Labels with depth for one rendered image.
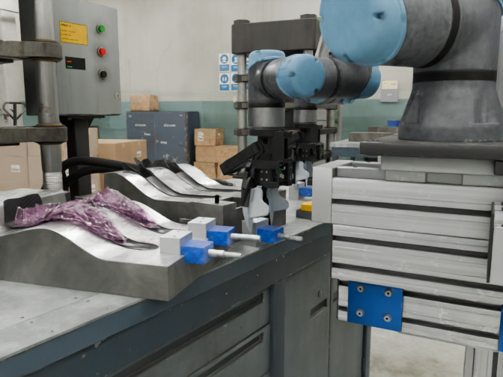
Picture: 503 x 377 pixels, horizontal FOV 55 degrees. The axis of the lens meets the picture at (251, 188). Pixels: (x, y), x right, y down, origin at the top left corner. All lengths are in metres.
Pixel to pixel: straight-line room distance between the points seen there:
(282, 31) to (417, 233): 4.48
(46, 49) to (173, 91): 7.24
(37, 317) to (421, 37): 0.63
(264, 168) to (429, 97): 0.36
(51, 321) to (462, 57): 0.67
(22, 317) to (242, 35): 4.74
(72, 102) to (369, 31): 1.33
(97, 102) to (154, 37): 7.22
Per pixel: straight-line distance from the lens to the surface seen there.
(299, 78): 0.84
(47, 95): 1.60
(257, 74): 0.95
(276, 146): 0.96
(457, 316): 0.83
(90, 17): 1.89
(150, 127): 8.41
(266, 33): 5.18
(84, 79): 1.84
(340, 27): 0.67
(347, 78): 0.93
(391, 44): 0.65
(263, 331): 1.20
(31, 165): 5.14
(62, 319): 0.73
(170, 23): 8.91
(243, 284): 1.06
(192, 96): 8.56
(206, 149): 8.02
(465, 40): 0.73
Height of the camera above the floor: 1.08
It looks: 9 degrees down
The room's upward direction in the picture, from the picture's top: straight up
